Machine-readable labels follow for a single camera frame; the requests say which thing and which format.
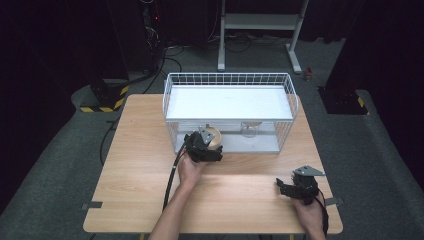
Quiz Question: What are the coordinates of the clear glass conical flask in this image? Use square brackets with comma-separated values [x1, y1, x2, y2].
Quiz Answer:
[240, 121, 263, 139]

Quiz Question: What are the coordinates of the white metal stand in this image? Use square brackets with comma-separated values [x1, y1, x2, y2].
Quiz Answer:
[217, 0, 310, 75]

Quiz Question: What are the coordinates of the black floor cable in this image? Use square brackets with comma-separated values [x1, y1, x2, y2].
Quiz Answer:
[99, 116, 122, 166]
[128, 43, 185, 95]

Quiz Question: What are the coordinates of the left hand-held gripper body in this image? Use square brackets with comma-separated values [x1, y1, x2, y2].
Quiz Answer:
[183, 125, 218, 164]

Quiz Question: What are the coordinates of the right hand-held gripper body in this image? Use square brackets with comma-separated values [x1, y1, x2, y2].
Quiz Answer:
[289, 165, 326, 205]

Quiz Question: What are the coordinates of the person's left hand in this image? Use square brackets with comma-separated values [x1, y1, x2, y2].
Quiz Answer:
[177, 153, 208, 188]

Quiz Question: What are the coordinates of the thick black gripper cable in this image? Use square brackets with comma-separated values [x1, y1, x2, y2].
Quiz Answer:
[162, 141, 188, 212]

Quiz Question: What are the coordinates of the black base with yellow stripes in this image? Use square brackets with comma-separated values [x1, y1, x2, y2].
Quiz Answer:
[79, 78, 130, 114]
[317, 86, 370, 116]

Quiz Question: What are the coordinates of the black equipment tower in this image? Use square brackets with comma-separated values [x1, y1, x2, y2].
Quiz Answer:
[139, 0, 168, 73]

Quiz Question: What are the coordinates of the grey tape strip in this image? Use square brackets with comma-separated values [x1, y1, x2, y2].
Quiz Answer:
[324, 196, 345, 207]
[81, 201, 104, 211]

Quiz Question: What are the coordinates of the white wire shelf rack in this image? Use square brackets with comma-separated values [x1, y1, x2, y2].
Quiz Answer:
[162, 72, 300, 155]

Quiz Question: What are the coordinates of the wooden bowl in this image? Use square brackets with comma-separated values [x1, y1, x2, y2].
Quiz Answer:
[199, 125, 224, 150]

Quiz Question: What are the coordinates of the person's right hand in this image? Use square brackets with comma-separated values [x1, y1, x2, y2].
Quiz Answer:
[293, 194, 327, 236]

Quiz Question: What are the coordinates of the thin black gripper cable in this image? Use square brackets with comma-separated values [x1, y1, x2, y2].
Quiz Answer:
[316, 189, 330, 238]

